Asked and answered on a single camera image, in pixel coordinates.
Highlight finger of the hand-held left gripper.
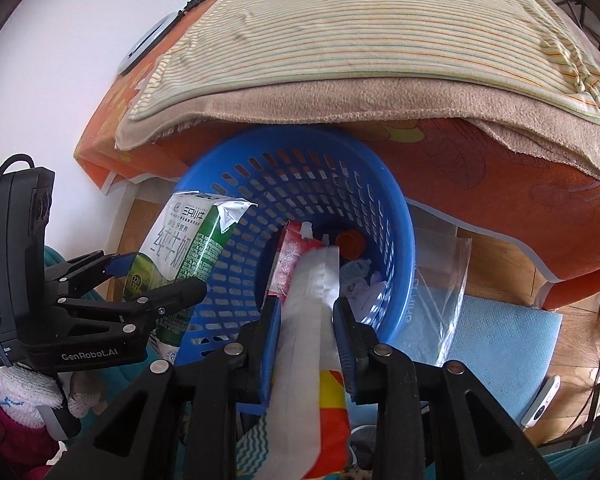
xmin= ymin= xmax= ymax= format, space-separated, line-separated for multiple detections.
xmin=44 ymin=250 xmax=140 ymax=302
xmin=54 ymin=277 xmax=209 ymax=341

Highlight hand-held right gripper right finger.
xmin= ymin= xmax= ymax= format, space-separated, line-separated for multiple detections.
xmin=332 ymin=297 xmax=571 ymax=480

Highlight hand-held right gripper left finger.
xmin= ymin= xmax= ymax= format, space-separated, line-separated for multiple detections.
xmin=45 ymin=294 xmax=284 ymax=480

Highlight teal stick packet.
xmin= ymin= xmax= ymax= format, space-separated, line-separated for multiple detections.
xmin=234 ymin=245 xmax=352 ymax=480

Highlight green and white milk carton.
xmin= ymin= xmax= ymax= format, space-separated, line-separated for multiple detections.
xmin=122 ymin=190 xmax=259 ymax=367

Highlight blue plastic basket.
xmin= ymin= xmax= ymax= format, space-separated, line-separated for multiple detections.
xmin=172 ymin=125 xmax=417 ymax=413

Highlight person's left forearm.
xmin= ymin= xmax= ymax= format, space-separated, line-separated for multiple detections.
xmin=0 ymin=384 xmax=53 ymax=480

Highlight person's left hand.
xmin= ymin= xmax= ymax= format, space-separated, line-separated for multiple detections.
xmin=0 ymin=365 xmax=104 ymax=433

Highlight clear plastic bag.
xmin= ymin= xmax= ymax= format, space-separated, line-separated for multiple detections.
xmin=394 ymin=224 xmax=475 ymax=368

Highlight light blue mat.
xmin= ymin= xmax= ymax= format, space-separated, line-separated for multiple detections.
xmin=442 ymin=294 xmax=564 ymax=428

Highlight white handheld device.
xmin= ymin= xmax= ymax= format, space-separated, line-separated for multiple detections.
xmin=522 ymin=374 xmax=562 ymax=430

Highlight beige blanket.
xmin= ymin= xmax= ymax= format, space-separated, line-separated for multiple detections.
xmin=114 ymin=25 xmax=600 ymax=192

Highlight orange bed sheet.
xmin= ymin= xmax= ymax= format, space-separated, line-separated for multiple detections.
xmin=74 ymin=4 xmax=600 ymax=312

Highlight striped blanket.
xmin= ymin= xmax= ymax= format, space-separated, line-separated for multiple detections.
xmin=126 ymin=0 xmax=600 ymax=129

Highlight white ring light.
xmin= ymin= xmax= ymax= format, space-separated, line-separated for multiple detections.
xmin=119 ymin=11 xmax=177 ymax=77

